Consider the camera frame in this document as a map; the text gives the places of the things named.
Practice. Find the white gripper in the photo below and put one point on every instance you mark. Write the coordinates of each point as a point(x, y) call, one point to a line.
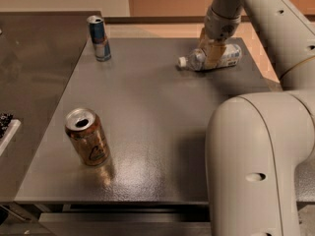
point(219, 28)

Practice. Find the clear blue-label plastic bottle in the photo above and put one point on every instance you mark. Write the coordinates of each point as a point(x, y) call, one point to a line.
point(197, 59)

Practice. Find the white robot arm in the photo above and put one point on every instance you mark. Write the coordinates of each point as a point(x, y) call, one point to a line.
point(255, 141)

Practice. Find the blue silver energy drink can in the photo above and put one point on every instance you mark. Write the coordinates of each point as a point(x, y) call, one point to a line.
point(99, 38)

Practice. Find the gold soda can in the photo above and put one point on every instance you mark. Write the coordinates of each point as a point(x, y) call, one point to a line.
point(85, 132)

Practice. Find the dark side table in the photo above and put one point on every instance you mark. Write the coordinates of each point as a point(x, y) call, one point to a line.
point(38, 53)

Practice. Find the white tray with black items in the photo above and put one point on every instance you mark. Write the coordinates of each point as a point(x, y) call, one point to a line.
point(9, 134)

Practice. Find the grey table frame rail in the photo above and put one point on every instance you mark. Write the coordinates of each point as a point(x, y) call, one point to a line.
point(140, 219)

